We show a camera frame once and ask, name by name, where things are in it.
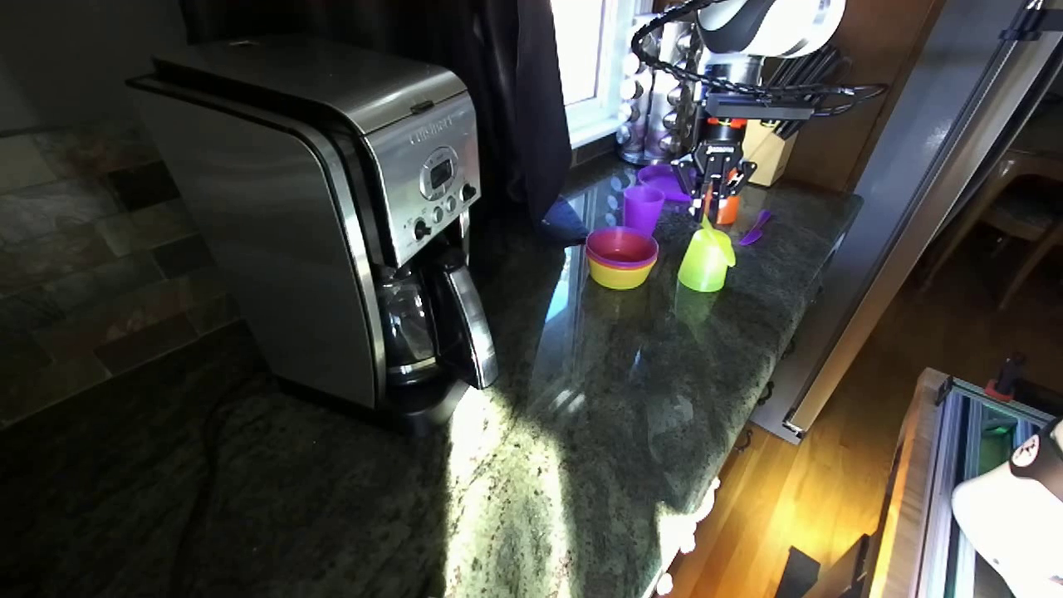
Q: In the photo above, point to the wooden chair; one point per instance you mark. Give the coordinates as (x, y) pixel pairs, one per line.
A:
(1024, 220)

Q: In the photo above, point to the stainless steel coffee maker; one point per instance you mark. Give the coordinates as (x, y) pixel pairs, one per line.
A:
(276, 220)

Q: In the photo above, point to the metal framed bin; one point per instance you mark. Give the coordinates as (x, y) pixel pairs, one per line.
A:
(923, 499)

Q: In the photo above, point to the pink plastic bowl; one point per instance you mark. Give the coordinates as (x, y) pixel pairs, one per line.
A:
(619, 249)

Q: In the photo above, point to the wooden knife block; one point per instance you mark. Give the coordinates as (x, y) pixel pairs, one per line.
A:
(765, 154)

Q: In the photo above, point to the purple plastic cup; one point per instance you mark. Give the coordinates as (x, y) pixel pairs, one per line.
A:
(642, 212)

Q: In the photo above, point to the purple plastic spoon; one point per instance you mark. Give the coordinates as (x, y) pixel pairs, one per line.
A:
(758, 231)

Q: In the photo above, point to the grey metal beam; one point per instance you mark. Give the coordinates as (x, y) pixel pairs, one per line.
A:
(885, 254)

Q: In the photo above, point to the orange plastic cup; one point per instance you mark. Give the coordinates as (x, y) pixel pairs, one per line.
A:
(728, 214)

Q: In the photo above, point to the glass coffee carafe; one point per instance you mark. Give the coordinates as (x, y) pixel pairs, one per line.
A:
(403, 321)

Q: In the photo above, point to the blue plastic cup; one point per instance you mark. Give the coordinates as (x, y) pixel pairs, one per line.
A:
(565, 220)

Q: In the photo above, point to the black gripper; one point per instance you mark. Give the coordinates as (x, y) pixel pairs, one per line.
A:
(724, 144)

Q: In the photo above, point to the black clamp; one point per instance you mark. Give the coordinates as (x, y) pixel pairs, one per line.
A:
(1037, 22)

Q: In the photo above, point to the yellow-green plastic cup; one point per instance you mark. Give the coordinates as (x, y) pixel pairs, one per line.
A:
(704, 270)

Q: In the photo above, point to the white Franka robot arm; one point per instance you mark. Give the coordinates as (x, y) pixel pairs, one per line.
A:
(774, 22)

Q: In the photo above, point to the black floor object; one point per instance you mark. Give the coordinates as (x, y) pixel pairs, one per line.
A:
(797, 577)

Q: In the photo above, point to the yellow plastic bowl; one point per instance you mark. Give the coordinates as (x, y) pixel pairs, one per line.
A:
(619, 280)

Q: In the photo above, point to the white window frame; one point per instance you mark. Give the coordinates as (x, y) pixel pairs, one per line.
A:
(586, 56)

